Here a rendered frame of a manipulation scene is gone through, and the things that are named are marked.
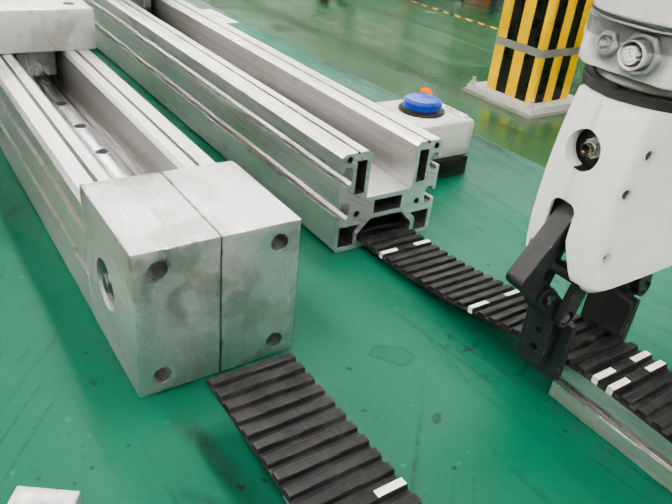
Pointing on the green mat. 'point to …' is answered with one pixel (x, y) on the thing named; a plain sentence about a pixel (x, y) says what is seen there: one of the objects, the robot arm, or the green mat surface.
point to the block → (190, 271)
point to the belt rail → (615, 424)
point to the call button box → (450, 163)
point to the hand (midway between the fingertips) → (576, 328)
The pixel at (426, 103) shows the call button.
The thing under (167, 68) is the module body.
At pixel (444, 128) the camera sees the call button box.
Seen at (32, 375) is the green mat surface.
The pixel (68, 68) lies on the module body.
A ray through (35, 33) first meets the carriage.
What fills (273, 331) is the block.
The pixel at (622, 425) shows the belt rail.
